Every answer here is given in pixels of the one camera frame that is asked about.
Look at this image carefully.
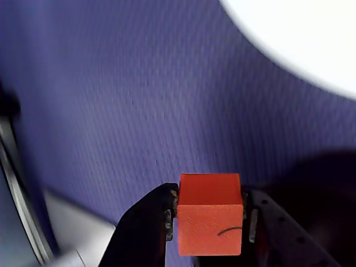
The white round plate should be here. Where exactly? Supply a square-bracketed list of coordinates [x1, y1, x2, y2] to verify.
[218, 0, 356, 100]

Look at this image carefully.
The red cube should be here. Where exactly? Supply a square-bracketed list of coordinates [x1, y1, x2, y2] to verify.
[176, 173, 242, 256]

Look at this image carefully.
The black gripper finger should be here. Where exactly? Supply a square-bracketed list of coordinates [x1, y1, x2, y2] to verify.
[100, 182, 180, 267]
[240, 189, 344, 267]

